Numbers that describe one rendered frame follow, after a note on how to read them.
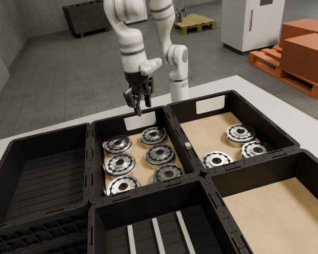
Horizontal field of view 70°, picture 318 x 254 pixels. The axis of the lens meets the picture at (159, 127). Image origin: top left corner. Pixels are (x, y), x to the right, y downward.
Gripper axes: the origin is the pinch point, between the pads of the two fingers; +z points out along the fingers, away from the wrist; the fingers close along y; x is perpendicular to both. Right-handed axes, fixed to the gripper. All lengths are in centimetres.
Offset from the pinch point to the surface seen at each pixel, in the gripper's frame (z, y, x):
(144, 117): 10.1, -7.0, -6.3
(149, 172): 17.2, 12.0, 7.3
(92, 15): 51, -432, -482
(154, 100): 30, -50, -33
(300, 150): 7.2, -5.3, 47.7
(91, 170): 7.2, 25.7, -2.1
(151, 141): 14.3, 0.4, 1.3
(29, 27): 69, -366, -697
